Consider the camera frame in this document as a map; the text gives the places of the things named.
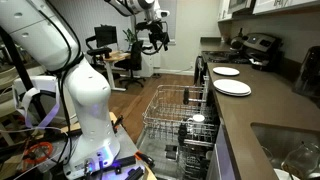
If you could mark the glass pitcher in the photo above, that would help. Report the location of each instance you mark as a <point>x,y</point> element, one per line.
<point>301,160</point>

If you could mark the stack of white plates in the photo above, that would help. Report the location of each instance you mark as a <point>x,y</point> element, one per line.
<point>231,87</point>

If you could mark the small black clamp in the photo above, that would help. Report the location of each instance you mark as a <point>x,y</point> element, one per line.
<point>117,124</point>

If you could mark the grey window blind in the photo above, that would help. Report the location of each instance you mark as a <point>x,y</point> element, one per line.
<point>170,20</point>

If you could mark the white bowl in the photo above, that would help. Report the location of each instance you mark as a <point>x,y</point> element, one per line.
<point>283,175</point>

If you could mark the steel kitchen sink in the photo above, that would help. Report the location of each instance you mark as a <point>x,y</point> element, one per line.
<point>276,140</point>

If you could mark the small white plate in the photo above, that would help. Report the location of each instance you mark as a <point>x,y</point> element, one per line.
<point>226,71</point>

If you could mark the wooden board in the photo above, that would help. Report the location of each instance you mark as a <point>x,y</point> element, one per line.
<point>75,127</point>

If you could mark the metal robot table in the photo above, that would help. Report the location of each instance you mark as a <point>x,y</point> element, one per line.
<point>128,146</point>

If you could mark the wooden desk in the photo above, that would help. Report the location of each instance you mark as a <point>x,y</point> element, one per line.
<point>115,56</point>

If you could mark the black stand pole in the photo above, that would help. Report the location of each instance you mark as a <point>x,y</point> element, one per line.
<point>20,71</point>

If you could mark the tall black countertop appliance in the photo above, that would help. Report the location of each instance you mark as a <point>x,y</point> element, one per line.
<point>310,76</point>

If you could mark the white lower cabinet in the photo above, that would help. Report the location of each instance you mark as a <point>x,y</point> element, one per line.
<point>221,156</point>

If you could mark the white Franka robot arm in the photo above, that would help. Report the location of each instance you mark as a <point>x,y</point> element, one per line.
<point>90,93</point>

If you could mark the black microwave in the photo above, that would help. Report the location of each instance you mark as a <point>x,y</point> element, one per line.
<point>240,6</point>

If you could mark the black tumbler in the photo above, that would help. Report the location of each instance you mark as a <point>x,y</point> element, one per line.
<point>186,96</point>
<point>182,133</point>

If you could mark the white upper cabinet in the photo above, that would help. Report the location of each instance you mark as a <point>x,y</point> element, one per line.
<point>286,5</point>
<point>225,10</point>

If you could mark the black stove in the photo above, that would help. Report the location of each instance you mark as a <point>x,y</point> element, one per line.
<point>216,56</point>

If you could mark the black office chair with armrests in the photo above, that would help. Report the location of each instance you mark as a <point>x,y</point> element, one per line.
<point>98,51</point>

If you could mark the white storage cabinet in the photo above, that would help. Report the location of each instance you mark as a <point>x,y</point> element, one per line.
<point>148,65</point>

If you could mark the black kettle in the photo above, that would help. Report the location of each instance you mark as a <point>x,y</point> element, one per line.
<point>237,43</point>

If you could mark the black computer monitor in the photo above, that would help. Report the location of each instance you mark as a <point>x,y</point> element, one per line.
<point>106,36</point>

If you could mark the green potted plant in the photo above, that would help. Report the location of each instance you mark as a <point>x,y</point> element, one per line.
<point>130,36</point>

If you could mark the grey dishwasher door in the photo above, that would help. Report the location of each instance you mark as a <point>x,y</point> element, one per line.
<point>156,156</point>

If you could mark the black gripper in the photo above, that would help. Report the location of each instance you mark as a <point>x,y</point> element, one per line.
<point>157,31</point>

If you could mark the white box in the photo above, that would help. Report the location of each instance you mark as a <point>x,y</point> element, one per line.
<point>40,83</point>

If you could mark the white mug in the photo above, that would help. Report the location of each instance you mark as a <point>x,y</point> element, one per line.
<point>198,118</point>

